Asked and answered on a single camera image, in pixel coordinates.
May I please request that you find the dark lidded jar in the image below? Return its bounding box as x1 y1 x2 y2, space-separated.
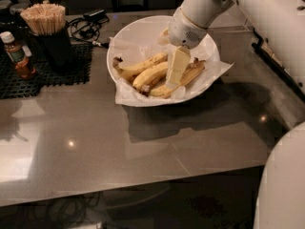
0 0 29 32

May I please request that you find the wooden stir sticks bundle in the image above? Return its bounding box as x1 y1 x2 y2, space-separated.
20 4 66 35

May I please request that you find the white paper liner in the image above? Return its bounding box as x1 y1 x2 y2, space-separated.
109 29 234 108

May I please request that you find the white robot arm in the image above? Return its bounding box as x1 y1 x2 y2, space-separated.
168 0 305 229

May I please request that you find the black tangled cable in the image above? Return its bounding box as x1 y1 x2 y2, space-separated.
67 15 111 49

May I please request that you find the black cup holder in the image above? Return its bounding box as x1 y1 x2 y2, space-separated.
32 25 75 73

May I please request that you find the clear acrylic stand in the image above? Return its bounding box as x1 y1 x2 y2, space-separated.
211 5 254 31

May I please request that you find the yellow banana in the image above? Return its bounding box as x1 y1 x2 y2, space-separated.
150 58 205 98
132 61 168 95
112 52 168 82

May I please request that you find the black rubber grid mat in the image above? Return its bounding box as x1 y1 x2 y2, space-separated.
0 43 92 99

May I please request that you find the brown sauce bottle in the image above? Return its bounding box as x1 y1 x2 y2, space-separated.
0 31 36 80

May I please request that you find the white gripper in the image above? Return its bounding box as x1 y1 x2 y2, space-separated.
157 7 208 89

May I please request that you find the black power adapter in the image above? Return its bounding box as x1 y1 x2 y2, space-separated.
83 10 106 21

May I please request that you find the black wire rack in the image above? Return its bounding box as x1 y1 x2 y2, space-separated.
252 31 305 102

